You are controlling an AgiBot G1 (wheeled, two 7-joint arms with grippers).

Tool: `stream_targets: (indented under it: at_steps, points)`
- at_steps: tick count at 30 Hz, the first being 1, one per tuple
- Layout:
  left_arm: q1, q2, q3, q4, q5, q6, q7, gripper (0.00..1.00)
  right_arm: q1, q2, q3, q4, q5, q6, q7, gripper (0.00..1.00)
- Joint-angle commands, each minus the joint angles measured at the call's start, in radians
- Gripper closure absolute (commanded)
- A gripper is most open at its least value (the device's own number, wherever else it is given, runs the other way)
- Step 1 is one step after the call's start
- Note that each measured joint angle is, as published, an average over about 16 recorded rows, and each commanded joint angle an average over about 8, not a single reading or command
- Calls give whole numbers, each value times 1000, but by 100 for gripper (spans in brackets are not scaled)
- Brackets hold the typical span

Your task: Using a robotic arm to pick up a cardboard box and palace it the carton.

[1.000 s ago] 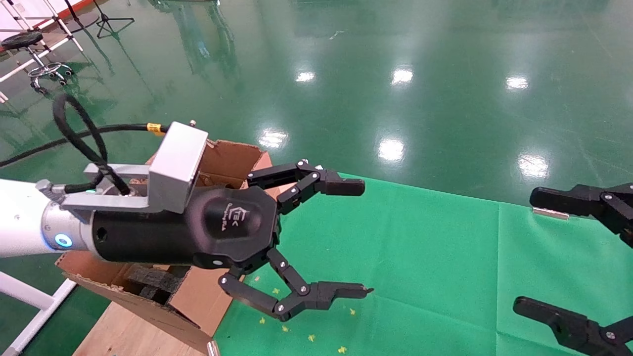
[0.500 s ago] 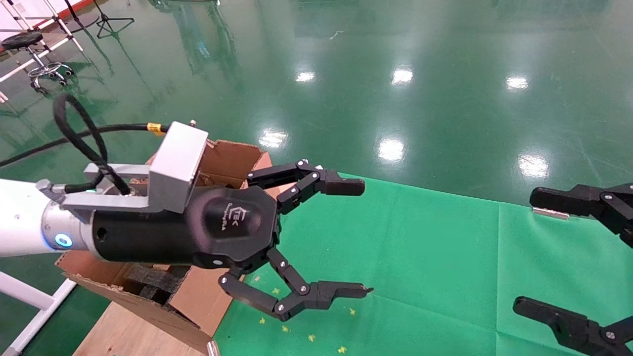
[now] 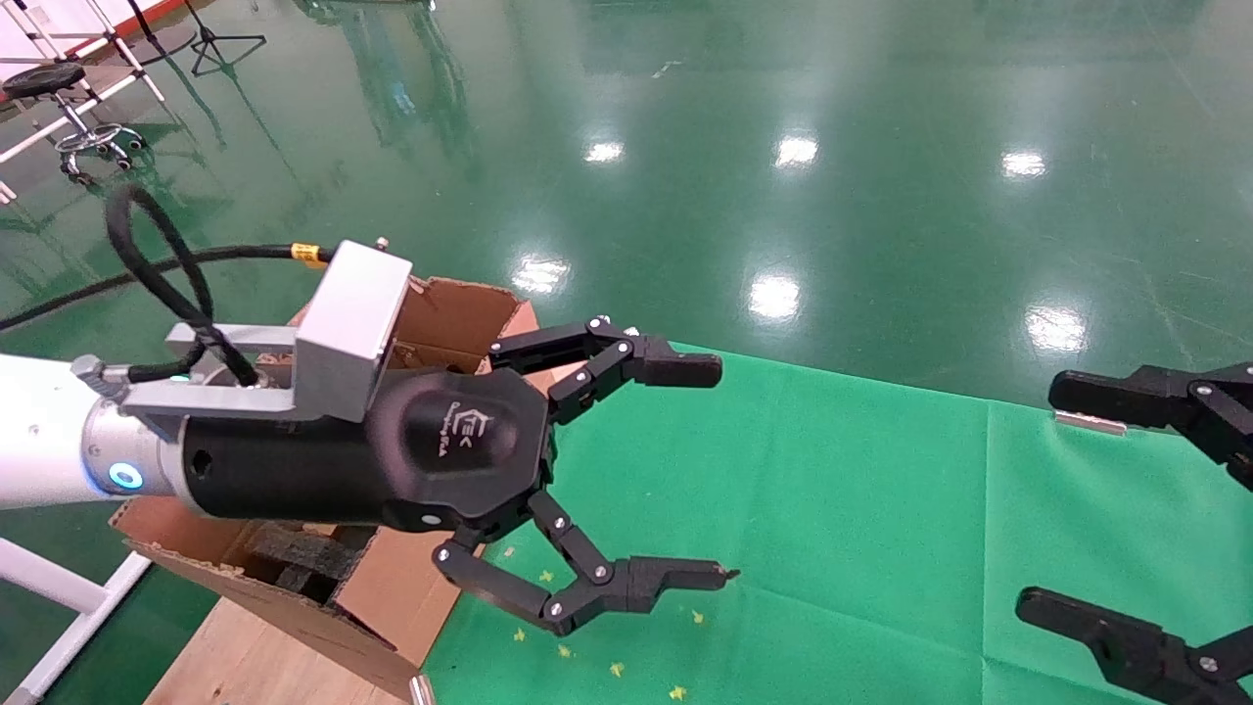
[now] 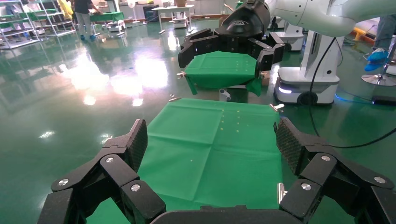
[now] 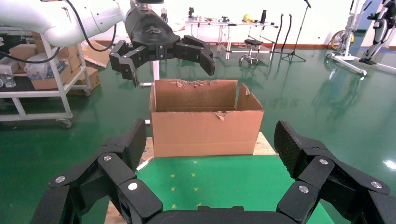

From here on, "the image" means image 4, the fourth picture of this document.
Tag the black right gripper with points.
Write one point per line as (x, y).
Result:
(241, 24)

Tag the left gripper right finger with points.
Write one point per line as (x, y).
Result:
(321, 170)

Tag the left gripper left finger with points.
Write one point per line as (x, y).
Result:
(117, 173)

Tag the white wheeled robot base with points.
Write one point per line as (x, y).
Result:
(290, 37)
(306, 83)

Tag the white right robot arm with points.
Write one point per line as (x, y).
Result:
(309, 15)

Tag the green table cloth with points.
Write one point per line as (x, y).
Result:
(201, 148)
(222, 68)

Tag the silver cloth clip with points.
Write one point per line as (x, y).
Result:
(277, 107)
(174, 99)
(181, 74)
(281, 193)
(264, 74)

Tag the small white mobile robot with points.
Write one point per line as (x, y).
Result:
(180, 23)
(116, 26)

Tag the white table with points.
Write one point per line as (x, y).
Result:
(173, 7)

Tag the black cabinet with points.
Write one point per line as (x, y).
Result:
(151, 14)

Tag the black power brick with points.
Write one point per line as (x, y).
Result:
(383, 100)

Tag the chrome stool base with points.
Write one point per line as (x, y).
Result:
(379, 79)

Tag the white standing fan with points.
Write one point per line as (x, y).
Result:
(131, 3)

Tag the person with blue shoe covers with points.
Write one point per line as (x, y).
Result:
(376, 57)

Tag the green covered table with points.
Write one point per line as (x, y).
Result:
(106, 16)

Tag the person in dark shirt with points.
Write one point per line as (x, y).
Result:
(83, 21)

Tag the grey shelf rack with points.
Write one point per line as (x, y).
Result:
(21, 41)
(57, 23)

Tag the person in yellow clothes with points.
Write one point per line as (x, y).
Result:
(65, 7)

